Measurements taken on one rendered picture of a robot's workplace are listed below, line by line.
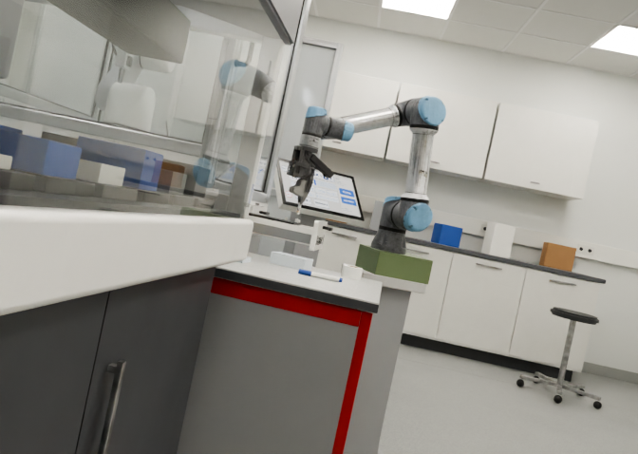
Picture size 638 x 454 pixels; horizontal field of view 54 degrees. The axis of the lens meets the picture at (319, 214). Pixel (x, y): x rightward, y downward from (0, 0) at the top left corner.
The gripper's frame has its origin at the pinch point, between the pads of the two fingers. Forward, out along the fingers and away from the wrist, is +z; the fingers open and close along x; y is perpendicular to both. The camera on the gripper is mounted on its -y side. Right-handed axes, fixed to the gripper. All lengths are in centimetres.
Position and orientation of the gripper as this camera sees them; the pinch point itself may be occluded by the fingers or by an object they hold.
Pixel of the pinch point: (302, 201)
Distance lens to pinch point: 233.6
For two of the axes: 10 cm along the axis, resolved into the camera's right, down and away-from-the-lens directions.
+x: 4.1, 1.0, -9.1
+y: -8.9, -1.9, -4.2
